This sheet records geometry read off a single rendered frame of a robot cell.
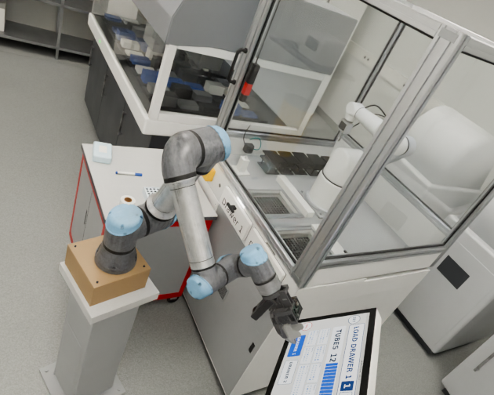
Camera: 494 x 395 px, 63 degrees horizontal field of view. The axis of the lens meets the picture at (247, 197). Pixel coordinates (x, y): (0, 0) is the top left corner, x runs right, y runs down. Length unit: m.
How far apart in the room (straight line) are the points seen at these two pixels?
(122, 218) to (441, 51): 1.11
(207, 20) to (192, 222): 1.43
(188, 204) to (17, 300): 1.59
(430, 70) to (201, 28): 1.38
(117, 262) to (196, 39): 1.34
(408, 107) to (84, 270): 1.20
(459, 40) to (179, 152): 0.82
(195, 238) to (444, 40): 0.89
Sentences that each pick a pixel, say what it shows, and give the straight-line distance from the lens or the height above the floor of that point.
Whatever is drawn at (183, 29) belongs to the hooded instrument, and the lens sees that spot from 2.33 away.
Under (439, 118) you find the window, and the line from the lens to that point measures 1.49.
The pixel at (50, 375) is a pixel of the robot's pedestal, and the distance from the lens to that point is 2.30.
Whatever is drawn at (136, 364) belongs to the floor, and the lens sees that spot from 2.39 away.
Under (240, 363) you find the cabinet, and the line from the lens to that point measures 2.15.
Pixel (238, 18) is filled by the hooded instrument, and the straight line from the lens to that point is 2.43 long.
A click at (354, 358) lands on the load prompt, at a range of 1.28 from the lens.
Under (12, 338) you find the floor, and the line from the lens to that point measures 2.43.
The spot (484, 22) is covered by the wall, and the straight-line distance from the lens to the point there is 5.32.
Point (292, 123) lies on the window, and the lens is 1.73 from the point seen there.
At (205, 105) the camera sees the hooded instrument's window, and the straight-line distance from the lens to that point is 2.60.
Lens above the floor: 2.02
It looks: 32 degrees down
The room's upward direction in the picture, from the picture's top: 25 degrees clockwise
